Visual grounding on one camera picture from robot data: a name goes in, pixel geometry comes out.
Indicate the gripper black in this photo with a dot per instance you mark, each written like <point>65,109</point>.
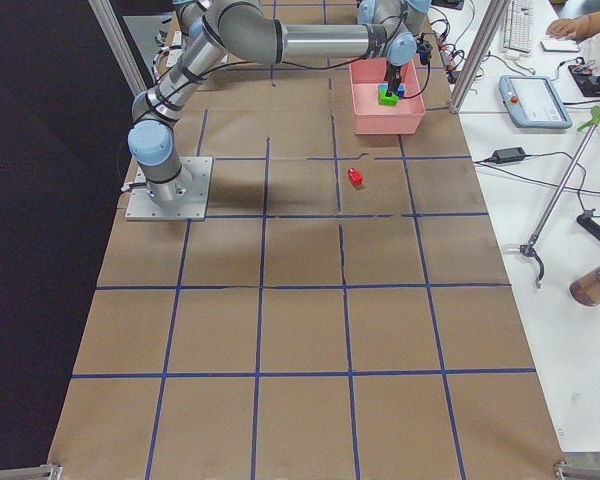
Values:
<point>393,67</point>

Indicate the green block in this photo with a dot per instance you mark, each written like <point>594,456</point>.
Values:
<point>383,100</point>

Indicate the red block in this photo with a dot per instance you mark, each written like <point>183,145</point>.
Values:
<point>355,177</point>

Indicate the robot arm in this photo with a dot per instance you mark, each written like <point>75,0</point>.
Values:
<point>189,12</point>
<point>225,38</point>

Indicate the pink plastic box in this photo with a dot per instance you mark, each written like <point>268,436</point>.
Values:
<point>370,117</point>

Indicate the person hand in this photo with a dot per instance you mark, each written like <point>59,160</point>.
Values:
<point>571,28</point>

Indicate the black power adapter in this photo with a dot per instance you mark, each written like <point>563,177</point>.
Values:
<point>508,155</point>

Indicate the white keyboard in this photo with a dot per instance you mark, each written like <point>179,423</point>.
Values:
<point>516,30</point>

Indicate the teach pendant tablet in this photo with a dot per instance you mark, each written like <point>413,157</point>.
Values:
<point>533,102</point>

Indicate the reacher grabber tool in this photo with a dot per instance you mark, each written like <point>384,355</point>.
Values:
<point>528,249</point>

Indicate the brown bottle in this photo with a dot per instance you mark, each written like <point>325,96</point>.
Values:
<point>586,289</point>

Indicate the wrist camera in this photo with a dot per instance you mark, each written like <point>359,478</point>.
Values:
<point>424,50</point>

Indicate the aluminium frame post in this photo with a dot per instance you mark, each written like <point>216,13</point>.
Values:
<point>481,43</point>

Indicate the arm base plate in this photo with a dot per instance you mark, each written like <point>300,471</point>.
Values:
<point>168,55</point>
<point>185,198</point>

